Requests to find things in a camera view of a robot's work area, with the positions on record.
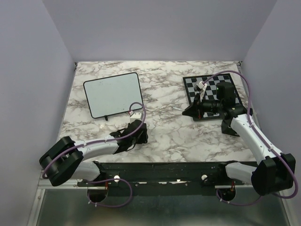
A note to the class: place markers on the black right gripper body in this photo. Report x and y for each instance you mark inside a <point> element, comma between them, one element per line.
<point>206,106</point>

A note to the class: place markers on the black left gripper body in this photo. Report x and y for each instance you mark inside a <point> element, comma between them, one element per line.
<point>143,139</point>

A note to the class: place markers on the black framed whiteboard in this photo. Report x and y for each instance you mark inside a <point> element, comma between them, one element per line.
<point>113,95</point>

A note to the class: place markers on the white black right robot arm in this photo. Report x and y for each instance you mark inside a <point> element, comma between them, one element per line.
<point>275,170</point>

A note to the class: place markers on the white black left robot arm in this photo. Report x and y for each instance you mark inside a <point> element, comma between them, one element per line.
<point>66,158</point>

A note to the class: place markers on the black grey chessboard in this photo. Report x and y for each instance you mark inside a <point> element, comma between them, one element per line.
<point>211,91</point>

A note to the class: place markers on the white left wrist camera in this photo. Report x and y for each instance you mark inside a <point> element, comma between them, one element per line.
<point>136,116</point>

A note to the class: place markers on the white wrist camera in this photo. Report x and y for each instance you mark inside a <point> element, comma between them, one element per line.
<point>201,89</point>
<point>136,116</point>

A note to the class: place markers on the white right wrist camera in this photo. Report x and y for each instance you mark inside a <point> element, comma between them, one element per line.
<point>201,89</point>

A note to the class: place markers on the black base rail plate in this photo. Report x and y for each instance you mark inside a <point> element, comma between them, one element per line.
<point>162,179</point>

